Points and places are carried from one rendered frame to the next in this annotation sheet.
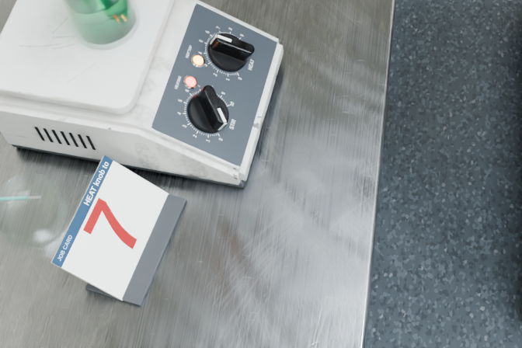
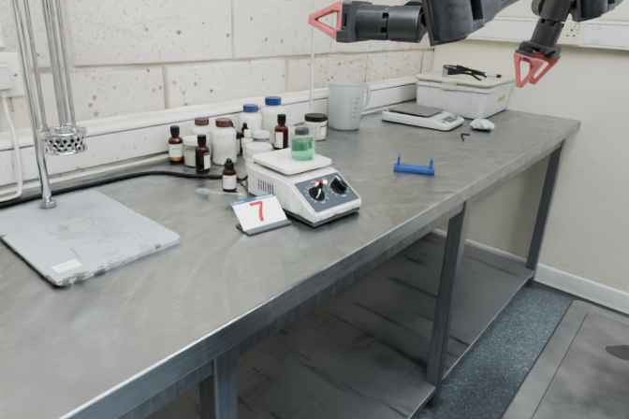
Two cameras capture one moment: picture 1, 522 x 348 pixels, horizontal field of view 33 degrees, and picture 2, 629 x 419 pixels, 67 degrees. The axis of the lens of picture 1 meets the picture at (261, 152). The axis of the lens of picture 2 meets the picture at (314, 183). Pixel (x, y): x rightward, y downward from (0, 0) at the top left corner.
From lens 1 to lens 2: 0.53 m
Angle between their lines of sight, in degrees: 42
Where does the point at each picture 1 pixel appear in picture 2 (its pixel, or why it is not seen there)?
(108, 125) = (280, 180)
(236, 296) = (284, 245)
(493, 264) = not seen: outside the picture
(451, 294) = not seen: outside the picture
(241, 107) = (330, 201)
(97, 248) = (249, 211)
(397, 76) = (458, 391)
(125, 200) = (270, 208)
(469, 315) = not seen: outside the picture
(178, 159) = (296, 201)
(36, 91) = (265, 161)
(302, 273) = (313, 250)
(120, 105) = (287, 169)
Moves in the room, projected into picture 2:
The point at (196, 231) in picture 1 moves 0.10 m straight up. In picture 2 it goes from (286, 229) to (287, 176)
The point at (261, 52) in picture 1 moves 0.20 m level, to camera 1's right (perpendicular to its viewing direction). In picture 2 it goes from (350, 195) to (458, 215)
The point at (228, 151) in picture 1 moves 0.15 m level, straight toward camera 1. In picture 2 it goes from (315, 206) to (283, 241)
